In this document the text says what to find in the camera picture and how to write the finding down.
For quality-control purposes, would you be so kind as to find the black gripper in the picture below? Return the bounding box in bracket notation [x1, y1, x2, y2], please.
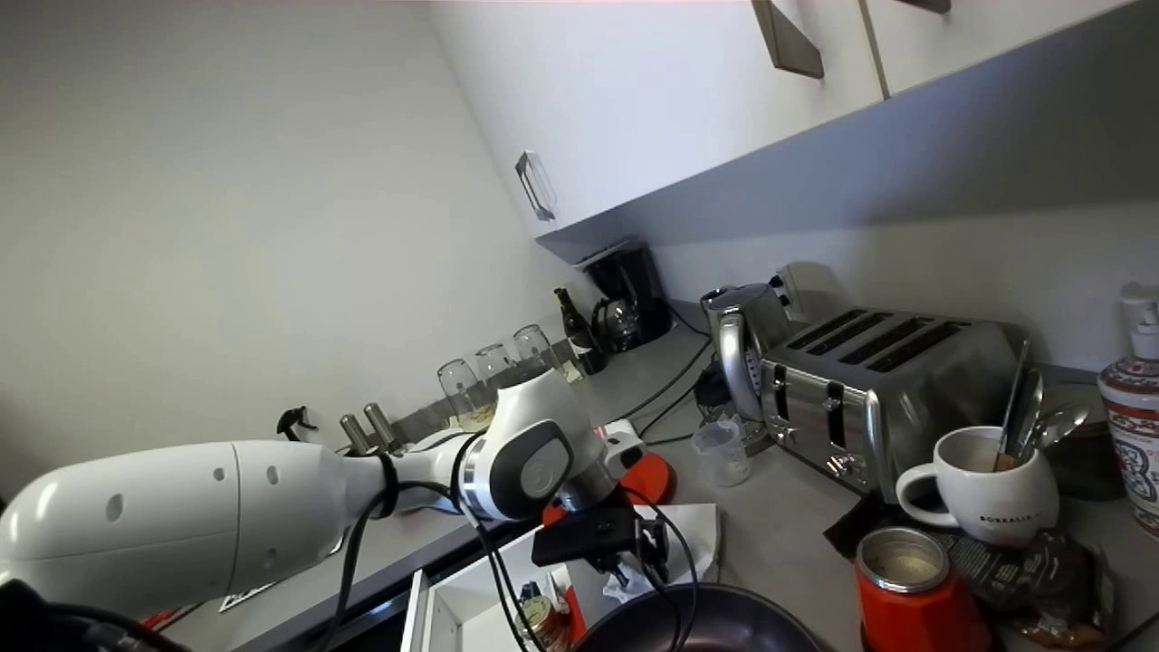
[528, 486, 667, 572]

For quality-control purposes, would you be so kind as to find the small clear glass cup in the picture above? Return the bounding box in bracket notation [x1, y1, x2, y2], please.
[688, 414, 752, 487]

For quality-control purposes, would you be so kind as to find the white open drawer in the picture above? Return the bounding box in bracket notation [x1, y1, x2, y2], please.
[399, 525, 583, 652]

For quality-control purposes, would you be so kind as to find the dark frying pan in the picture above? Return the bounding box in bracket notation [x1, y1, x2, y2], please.
[575, 582, 831, 652]

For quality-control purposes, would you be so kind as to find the clear drinking glass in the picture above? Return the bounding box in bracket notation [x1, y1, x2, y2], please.
[512, 322, 559, 376]
[434, 356, 487, 419]
[470, 341, 522, 394]

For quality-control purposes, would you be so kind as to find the dark glass bottle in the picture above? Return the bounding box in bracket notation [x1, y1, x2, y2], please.
[556, 286, 607, 376]

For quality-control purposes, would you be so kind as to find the stainless steel kettle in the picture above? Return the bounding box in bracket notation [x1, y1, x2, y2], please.
[704, 262, 847, 464]

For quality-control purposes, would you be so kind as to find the black coffee machine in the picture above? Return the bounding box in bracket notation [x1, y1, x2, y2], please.
[579, 243, 676, 356]

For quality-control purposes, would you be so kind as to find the steel shaker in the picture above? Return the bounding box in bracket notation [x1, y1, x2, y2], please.
[362, 403, 402, 448]
[336, 414, 374, 456]

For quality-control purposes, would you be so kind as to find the black coaster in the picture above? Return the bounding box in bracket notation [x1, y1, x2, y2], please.
[822, 486, 903, 562]

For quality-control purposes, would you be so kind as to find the red metal can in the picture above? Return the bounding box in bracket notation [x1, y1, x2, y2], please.
[850, 521, 993, 652]

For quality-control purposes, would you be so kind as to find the spray bottle with black head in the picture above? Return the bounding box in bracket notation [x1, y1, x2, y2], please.
[271, 404, 320, 444]

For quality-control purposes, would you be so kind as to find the chrome four-slot toaster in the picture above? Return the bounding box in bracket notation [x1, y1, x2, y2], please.
[752, 295, 1047, 499]

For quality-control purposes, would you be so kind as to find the white ceramic mug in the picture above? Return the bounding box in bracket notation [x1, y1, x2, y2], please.
[892, 419, 1060, 550]

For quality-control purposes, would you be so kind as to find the white upper cabinet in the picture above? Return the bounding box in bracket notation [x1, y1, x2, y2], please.
[429, 0, 1136, 264]

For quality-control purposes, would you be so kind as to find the steel spoon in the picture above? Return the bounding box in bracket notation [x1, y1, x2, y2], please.
[1028, 403, 1089, 456]
[1019, 374, 1051, 464]

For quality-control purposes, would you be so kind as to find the dark glossy package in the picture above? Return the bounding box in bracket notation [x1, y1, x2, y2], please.
[952, 527, 1121, 652]

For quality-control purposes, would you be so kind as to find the patterned ceramic soap dispenser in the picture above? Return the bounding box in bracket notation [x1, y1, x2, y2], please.
[1095, 281, 1159, 541]

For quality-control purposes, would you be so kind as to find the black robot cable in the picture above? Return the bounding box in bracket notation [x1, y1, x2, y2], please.
[333, 444, 705, 652]

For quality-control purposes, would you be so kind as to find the black power cable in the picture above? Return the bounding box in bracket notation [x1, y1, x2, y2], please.
[630, 338, 717, 448]

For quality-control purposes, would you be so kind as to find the thin steel cutlery handle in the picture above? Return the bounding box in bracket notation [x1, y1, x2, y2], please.
[988, 338, 1032, 467]

